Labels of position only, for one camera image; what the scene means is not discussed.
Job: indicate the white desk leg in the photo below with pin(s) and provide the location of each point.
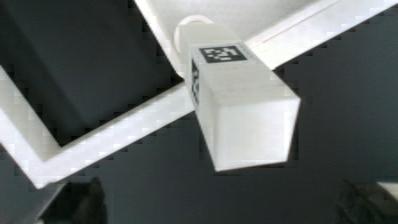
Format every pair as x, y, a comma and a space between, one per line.
245, 101

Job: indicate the white front barrier wall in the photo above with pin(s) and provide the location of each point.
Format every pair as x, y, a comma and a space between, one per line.
53, 160

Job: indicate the white desk top tray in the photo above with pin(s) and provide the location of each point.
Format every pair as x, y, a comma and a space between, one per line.
259, 18

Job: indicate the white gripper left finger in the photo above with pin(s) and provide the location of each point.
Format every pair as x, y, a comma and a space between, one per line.
74, 204

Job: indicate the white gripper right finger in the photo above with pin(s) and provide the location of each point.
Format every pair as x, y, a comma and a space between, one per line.
367, 204

